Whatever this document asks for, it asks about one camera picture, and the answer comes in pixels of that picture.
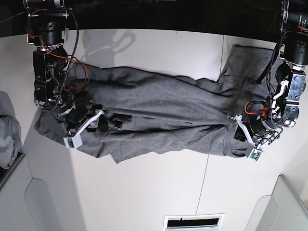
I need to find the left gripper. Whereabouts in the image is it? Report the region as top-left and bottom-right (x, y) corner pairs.
(228, 100), (282, 147)

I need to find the white bin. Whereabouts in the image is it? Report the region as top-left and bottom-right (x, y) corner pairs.
(245, 174), (308, 231)
(0, 154), (37, 231)

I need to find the left white bin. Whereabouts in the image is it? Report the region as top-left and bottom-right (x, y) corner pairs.
(0, 154), (37, 231)

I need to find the right white bin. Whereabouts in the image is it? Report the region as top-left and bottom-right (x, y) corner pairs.
(245, 174), (308, 231)

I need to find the light grey cloth pile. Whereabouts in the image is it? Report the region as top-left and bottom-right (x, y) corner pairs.
(0, 91), (22, 169)

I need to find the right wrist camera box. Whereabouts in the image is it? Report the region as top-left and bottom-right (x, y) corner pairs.
(63, 134), (83, 149)

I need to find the grey t-shirt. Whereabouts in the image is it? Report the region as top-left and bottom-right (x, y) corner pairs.
(34, 43), (280, 165)

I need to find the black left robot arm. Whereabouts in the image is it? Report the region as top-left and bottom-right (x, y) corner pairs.
(234, 0), (308, 148)

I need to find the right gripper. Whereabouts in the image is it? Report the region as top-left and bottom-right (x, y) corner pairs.
(58, 91), (130, 135)

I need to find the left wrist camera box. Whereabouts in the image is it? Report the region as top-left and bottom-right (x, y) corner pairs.
(245, 146), (263, 161)

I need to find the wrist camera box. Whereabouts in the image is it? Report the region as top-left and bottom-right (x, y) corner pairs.
(63, 134), (83, 149)
(245, 146), (263, 161)

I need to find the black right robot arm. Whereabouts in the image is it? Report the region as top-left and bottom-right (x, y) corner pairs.
(24, 0), (109, 136)

